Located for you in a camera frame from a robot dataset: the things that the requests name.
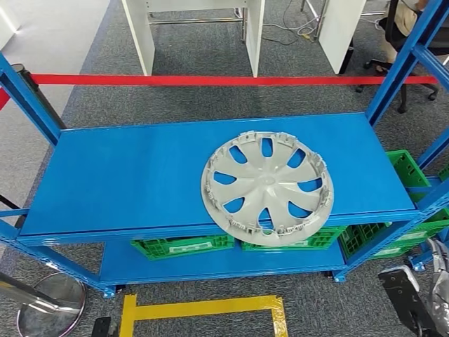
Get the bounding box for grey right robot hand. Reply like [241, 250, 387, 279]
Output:
[426, 238, 449, 326]

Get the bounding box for grey plastic wheel cover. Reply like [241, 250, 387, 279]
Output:
[200, 131, 334, 248]

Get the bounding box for blue metal shelf rack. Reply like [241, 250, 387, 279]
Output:
[408, 162, 449, 272]
[0, 0, 449, 300]

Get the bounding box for black office chair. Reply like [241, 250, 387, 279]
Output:
[356, 0, 449, 115]

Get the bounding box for person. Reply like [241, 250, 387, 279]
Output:
[377, 0, 430, 75]

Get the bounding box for white desk panel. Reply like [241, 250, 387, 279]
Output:
[318, 0, 368, 75]

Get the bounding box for yellow floor tape square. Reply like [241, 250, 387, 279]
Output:
[119, 293, 289, 337]

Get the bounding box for white desk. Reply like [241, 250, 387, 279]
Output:
[121, 0, 266, 78]

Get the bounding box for red barrier belt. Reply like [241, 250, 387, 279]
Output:
[0, 73, 439, 112]

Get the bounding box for chrome barrier stanchion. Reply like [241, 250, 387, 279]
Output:
[0, 272, 87, 337]
[10, 63, 67, 131]

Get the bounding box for dark barrier stanchion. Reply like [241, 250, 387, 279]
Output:
[0, 195, 26, 231]

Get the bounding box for white floor cable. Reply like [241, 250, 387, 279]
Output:
[262, 11, 320, 41]

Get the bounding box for black floor cable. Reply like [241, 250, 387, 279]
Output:
[261, 0, 303, 46]

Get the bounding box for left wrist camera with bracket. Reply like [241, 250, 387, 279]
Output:
[91, 317, 120, 337]

